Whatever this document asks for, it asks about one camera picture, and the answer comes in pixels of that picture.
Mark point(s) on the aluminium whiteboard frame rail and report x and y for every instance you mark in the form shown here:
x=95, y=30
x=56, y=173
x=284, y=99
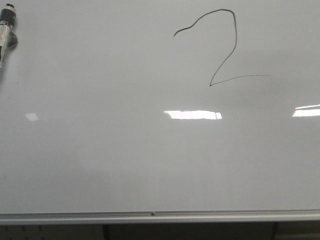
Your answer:
x=159, y=217

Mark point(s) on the white whiteboard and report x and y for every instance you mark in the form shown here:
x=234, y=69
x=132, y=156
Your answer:
x=161, y=105

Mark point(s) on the black whiteboard marker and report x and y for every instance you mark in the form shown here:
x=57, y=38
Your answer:
x=8, y=38

